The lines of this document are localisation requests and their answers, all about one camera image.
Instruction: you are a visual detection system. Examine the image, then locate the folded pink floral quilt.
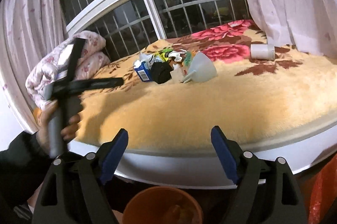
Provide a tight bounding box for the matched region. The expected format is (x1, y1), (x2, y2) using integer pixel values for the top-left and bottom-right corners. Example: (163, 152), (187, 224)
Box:
(25, 30), (110, 110)

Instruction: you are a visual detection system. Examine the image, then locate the blue barcode carton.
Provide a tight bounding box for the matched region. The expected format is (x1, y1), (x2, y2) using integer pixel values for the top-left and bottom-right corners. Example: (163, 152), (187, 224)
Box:
(134, 60), (152, 82)

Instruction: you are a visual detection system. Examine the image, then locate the person's left hand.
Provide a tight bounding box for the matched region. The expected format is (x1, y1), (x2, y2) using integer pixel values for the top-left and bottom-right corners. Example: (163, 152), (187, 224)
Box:
(35, 99), (81, 152)

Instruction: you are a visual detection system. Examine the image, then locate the black cloth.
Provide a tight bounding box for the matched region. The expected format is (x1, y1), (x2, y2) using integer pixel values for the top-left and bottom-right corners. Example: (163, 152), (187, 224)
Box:
(150, 62), (173, 85)

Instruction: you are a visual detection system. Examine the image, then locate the translucent white plastic cup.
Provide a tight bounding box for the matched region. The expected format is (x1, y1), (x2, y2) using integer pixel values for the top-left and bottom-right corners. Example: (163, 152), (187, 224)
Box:
(183, 52), (217, 83)

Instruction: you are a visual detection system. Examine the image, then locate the white cylindrical jar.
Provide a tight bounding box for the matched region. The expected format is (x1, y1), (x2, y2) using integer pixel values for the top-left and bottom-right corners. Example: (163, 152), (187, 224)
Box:
(250, 44), (275, 61)

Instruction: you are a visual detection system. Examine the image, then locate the teal orange toy dinosaur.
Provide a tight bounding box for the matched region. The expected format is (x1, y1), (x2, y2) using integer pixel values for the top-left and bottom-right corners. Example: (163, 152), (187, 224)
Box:
(182, 51), (194, 67)

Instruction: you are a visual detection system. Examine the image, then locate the red plastic bag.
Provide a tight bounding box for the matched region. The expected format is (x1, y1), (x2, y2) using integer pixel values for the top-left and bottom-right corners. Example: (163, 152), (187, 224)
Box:
(308, 155), (336, 223)

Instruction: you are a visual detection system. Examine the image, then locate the orange plastic trash bin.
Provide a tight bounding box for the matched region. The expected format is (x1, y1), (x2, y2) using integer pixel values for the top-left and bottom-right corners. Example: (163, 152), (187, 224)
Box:
(122, 186), (203, 223)

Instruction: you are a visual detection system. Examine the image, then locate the left pink curtain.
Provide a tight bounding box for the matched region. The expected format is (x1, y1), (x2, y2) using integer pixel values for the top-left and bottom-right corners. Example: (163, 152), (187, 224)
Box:
(1, 0), (65, 131)

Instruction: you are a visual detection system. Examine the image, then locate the black left sleeve forearm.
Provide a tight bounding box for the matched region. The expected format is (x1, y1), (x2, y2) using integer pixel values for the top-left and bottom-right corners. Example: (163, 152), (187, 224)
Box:
(1, 131), (52, 223)

